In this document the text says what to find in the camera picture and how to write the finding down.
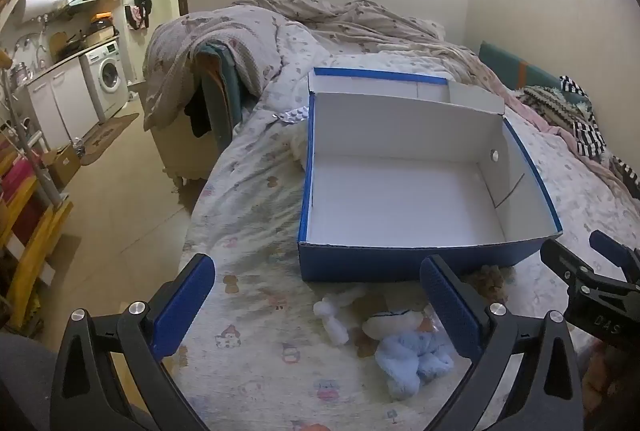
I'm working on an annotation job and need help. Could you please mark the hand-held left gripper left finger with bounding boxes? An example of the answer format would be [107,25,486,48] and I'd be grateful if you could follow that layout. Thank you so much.
[50,253,217,431]

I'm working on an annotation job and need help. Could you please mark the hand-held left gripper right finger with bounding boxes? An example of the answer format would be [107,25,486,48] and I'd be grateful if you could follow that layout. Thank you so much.
[420,255,586,431]

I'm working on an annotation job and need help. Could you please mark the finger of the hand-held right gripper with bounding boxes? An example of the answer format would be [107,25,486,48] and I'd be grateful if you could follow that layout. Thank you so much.
[589,230,640,286]
[540,238,597,283]

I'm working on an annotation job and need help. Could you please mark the brown and cream plush doll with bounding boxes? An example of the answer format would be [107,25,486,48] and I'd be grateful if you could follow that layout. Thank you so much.
[350,291,436,357]

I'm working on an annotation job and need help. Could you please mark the light blue plush toy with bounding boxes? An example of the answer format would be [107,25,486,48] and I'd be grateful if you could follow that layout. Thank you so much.
[375,330,456,401]

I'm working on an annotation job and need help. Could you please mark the small white plush rabbit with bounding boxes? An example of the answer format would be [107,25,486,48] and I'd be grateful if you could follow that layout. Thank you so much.
[312,286,368,346]

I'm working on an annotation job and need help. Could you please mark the blue cardboard box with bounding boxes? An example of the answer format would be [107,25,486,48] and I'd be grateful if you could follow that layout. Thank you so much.
[297,67,565,283]

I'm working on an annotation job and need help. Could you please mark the curly brown plush toy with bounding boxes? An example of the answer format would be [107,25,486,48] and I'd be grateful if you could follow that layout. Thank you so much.
[470,265,508,304]

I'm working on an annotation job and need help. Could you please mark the black white striped cloth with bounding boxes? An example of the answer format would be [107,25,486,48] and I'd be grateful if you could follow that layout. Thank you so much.
[557,75,610,159]

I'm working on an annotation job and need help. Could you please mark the cartoon printed bed sheet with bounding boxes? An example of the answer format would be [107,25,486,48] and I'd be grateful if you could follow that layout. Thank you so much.
[177,36,640,431]

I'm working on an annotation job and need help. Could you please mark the knitted patterned cloth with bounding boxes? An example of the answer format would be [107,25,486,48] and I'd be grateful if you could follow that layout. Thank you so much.
[517,86,596,132]

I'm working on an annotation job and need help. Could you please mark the beige bed footboard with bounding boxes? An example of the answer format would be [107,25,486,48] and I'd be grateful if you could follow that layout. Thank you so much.
[150,111,236,186]

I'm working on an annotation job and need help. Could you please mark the yellow wooden rack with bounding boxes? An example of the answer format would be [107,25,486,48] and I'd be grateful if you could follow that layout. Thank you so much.
[0,151,73,332]

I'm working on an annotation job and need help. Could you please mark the brown door mat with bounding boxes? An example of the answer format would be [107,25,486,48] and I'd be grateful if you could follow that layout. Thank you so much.
[80,112,141,166]

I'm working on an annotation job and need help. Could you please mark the cream fluffy plush toy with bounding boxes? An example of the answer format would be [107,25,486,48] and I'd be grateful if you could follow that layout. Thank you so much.
[287,126,313,172]

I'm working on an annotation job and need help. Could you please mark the dark hanging garment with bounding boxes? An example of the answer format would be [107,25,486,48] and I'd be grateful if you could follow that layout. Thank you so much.
[182,86,215,139]

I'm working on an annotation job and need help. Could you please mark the green headboard cushion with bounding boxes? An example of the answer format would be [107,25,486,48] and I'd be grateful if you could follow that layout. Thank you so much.
[479,41,591,104]

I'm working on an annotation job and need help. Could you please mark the red bag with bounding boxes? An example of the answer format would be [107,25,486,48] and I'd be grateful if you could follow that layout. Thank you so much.
[0,156,47,244]

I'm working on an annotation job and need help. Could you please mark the blue white patterned packet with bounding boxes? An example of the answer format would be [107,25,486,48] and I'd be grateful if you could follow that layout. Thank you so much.
[272,108,311,126]

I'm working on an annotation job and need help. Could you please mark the teal cloth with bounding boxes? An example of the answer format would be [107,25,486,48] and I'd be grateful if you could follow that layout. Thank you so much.
[194,42,247,152]

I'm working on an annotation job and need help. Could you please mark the white kitchen cabinet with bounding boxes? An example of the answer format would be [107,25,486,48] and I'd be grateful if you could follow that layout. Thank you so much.
[25,58,101,152]

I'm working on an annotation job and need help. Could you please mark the white washing machine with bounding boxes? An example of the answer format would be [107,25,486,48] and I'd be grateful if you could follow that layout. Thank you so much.
[80,42,130,122]

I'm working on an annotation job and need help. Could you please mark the black frying pan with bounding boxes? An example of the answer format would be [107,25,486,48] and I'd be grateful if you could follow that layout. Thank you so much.
[59,33,87,58]

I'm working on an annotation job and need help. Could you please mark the beige bear print quilt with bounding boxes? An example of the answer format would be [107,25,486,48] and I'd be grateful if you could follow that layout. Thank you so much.
[142,0,506,132]

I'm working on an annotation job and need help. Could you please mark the white water heater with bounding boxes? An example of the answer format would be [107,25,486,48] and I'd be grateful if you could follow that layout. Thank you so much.
[15,0,68,24]

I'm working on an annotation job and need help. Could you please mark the clothes on wall hook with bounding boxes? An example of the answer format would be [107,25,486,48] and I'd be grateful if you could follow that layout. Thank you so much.
[125,0,153,32]

